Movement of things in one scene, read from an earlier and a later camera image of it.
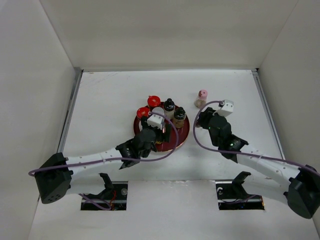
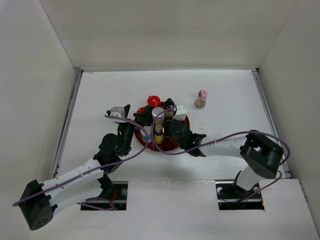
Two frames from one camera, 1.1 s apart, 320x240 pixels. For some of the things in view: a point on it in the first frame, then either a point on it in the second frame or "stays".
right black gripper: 205,116 to 173,120
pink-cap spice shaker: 202,96 stays
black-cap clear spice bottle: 169,107 stays
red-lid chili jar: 153,101 stays
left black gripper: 163,137 to 144,117
